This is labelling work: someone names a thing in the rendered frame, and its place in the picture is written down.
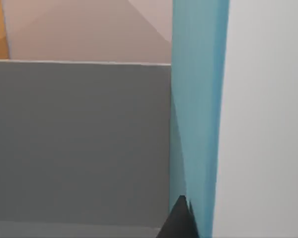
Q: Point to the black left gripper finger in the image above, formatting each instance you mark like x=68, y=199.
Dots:
x=180, y=223

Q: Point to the light blue book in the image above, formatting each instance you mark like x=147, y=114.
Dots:
x=200, y=99

